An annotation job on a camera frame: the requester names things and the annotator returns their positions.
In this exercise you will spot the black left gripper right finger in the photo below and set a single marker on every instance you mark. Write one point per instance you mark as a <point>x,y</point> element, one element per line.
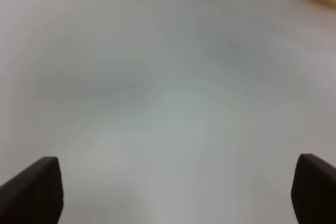
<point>313,190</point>

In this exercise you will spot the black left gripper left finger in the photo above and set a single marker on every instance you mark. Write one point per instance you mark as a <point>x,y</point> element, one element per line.
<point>35,195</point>

